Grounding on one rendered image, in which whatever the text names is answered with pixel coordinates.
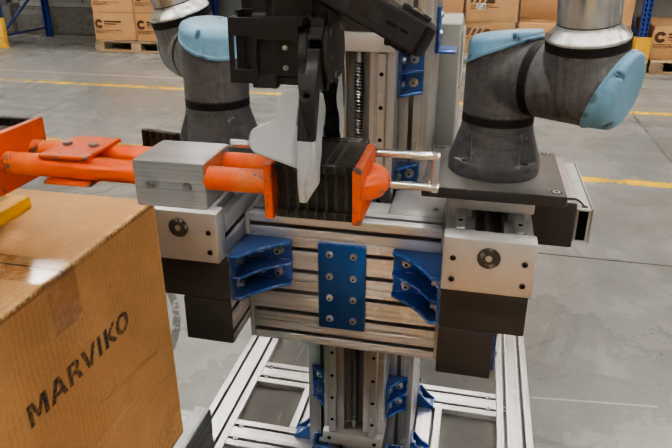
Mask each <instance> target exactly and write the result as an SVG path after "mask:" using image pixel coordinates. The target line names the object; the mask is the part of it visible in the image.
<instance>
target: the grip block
mask: <svg viewBox="0 0 672 448"><path fill-rule="evenodd" d="M33 139H44V140H47V139H46V134H45V129H44V124H43V118H42V117H38V116H36V117H34V118H31V117H14V116H0V160H1V156H2V155H3V153H4V152H7V151H14V152H28V146H29V143H30V142H31V140H33ZM37 177H39V176H32V175H19V174H8V173H5V172H3V171H2V169H1V166H0V197H2V196H4V195H6V194H8V193H9V192H11V191H13V190H15V189H17V188H19V187H21V186H22V185H24V184H26V183H28V182H30V181H32V180H34V179H36V178H37Z"/></svg>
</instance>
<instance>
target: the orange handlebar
mask: <svg viewBox="0 0 672 448"><path fill-rule="evenodd" d="M119 142H121V138H111V137H95V136H79V135H77V136H75V137H73V138H70V139H68V140H66V141H59V140H44V139H33V140H31V142H30V143H29V146H28V152H14V151H7V152H4V153H3V155H2V156H1V160H0V166H1V169H2V171H3V172H5V173H8V174H19V175H32V176H44V177H49V178H47V179H45V180H44V181H43V183H44V184H54V185H66V186H78V187H92V186H94V185H95V184H97V183H98V182H100V181H107V182H119V183H132V184H135V180H134V179H135V175H134V172H133V165H132V160H133V159H134V158H135V157H137V156H139V155H140V154H142V153H143V152H145V151H147V150H148V149H150V148H151V147H150V146H135V145H119V144H117V143H119ZM268 159H269V158H266V157H264V156H261V155H258V154H255V153H240V152H226V153H225V154H224V156H223V161H222V166H209V167H208V168H207V170H206V174H205V176H204V180H203V183H204V184H205V187H206V188H207V189H209V190H219V191H232V192H244V193H257V194H264V181H263V164H264V163H265V162H266V161H267V160H268ZM390 183H391V180H390V175H389V172H388V171H387V169H386V168H384V167H383V166H382V165H379V164H376V163H373V166H372V169H371V172H370V173H369V174H368V175H367V177H366V181H365V189H364V198H365V201H367V200H373V199H376V198H378V197H381V196H382V195H383V194H384V193H385V192H386V191H387V190H388V189H389V186H390Z"/></svg>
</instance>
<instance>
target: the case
mask: <svg viewBox="0 0 672 448"><path fill-rule="evenodd" d="M8 194H11V195H23V196H29V197H30V200H31V205H32V207H31V209H29V210H28V211H26V212H24V213H23V214H21V215H19V216H18V217H16V218H14V219H13V220H11V221H9V222H8V223H6V224H4V225H3V226H1V227H0V448H173V447H174V446H175V444H176V443H177V441H178V440H179V438H180V436H181V435H182V433H183V423H182V415H181V407H180V400H179V392H178V384H177V376H176V369H175V361H174V353H173V346H172V338H171V330H170V322H169V315H168V307H167V299H166V292H165V284H164V276H163V268H162V261H161V253H160V245H159V238H158V230H157V222H156V214H155V207H154V206H152V205H141V204H138V201H137V199H127V198H116V197H105V196H94V195H83V194H72V193H61V192H51V191H40V190H29V189H18V188H17V189H15V190H13V191H11V192H9V193H8Z"/></svg>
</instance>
